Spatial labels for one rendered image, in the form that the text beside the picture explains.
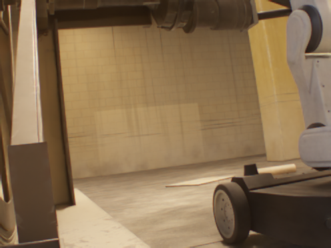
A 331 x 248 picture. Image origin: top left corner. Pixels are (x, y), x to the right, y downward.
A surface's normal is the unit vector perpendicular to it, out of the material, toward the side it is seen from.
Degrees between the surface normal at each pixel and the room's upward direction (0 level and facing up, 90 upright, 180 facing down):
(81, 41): 90
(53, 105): 90
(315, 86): 90
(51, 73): 90
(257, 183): 45
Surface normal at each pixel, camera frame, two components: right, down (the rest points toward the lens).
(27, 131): 0.05, -0.87
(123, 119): 0.26, -0.10
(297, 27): -0.96, 0.10
